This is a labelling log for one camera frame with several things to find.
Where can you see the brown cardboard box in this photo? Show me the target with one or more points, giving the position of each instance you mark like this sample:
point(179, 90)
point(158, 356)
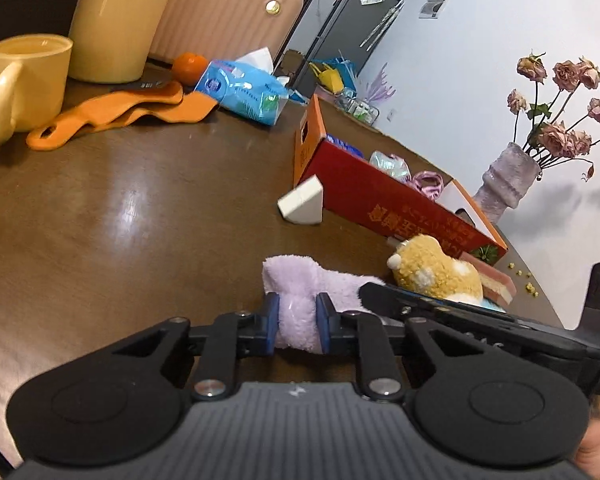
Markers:
point(292, 65)

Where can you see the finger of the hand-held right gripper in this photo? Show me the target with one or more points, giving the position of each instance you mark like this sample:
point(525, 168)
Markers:
point(405, 300)

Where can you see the yellow plush toy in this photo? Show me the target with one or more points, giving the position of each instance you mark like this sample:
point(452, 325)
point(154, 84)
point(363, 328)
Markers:
point(432, 272)

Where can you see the purple fluffy towel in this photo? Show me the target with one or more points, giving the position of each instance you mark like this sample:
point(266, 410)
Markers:
point(300, 285)

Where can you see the blue tissue pack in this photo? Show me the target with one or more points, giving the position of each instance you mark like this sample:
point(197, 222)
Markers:
point(240, 87)

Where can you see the folded umbrella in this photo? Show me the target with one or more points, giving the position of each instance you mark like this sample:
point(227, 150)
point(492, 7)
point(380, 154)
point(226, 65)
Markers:
point(382, 25)

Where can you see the yellow crumbs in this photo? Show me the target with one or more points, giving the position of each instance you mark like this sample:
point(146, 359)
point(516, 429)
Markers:
point(522, 274)

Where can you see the person's right hand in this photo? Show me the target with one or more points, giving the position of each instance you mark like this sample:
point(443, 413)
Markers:
point(596, 442)

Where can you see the pink layered sponge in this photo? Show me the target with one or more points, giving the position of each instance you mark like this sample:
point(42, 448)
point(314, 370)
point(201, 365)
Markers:
point(497, 280)

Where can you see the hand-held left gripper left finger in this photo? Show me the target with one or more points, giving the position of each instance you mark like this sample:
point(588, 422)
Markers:
point(272, 322)

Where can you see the blue handkerchief packet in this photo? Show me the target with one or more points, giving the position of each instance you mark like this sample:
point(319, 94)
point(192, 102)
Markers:
point(344, 145)

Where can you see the orange tangerine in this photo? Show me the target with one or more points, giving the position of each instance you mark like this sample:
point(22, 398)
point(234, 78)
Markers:
point(190, 67)

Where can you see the yellow bag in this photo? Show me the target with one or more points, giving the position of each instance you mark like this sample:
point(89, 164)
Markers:
point(332, 75)

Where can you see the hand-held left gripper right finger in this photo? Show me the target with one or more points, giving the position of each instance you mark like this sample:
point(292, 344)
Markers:
point(324, 321)

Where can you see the purple wall sticker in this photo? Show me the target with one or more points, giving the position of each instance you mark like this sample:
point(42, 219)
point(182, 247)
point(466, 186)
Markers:
point(380, 85)

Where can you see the yellow mug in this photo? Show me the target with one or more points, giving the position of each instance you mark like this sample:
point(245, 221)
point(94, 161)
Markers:
point(27, 85)

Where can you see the grey refrigerator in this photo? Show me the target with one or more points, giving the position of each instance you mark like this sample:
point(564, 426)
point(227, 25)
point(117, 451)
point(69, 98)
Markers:
point(345, 30)

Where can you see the wall paper sheet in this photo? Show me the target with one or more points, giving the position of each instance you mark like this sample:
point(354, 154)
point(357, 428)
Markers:
point(435, 4)

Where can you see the iridescent plastic bag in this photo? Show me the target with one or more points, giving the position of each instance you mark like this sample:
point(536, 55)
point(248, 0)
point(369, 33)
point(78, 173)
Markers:
point(390, 165)

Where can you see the pink suitcase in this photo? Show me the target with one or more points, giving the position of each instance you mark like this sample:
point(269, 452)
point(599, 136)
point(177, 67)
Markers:
point(220, 15)

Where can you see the short orange spatula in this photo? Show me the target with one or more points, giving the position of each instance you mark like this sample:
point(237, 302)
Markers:
point(180, 110)

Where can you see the dried pink roses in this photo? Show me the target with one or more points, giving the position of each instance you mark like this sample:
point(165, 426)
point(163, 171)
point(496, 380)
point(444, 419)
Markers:
point(560, 135)

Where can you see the yellow kettle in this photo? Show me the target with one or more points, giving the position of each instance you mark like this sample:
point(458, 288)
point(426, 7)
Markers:
point(115, 20)

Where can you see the purple ribbed vase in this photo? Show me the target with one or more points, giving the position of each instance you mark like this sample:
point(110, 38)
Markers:
point(507, 180)

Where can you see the white triangular sponge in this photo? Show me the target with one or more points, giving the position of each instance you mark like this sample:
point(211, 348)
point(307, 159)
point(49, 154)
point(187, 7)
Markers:
point(302, 202)

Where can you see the orange cardboard box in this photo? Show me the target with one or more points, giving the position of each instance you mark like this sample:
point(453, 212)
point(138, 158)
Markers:
point(380, 195)

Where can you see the pink shiny cloth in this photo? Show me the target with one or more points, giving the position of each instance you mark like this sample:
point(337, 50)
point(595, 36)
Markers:
point(426, 184)

